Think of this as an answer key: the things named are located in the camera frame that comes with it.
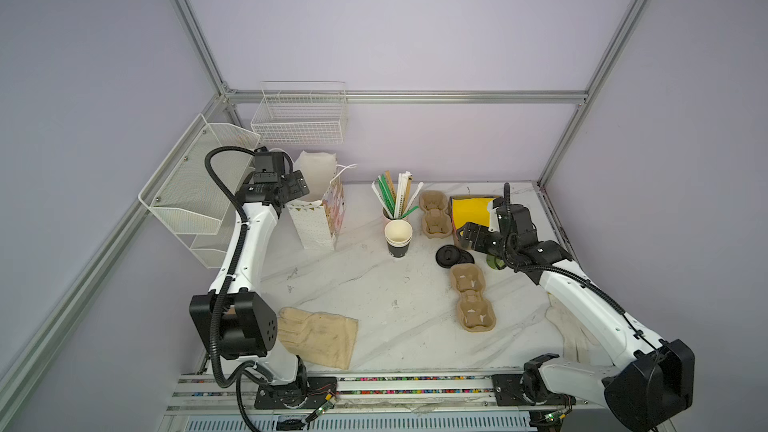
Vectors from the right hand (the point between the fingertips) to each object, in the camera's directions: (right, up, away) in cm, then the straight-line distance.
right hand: (462, 236), depth 81 cm
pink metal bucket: (-21, +4, +17) cm, 28 cm away
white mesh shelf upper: (-71, +12, -9) cm, 73 cm away
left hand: (-50, +12, +1) cm, 51 cm away
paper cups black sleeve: (-18, -1, +14) cm, 23 cm away
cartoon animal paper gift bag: (-41, +5, +5) cm, 42 cm away
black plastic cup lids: (-1, -8, +15) cm, 17 cm away
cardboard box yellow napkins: (+9, +8, +27) cm, 30 cm away
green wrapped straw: (-21, +11, +17) cm, 29 cm away
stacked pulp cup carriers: (-4, +3, +25) cm, 25 cm away
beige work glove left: (-39, -29, +1) cm, 49 cm away
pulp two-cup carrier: (+5, -23, +6) cm, 25 cm away
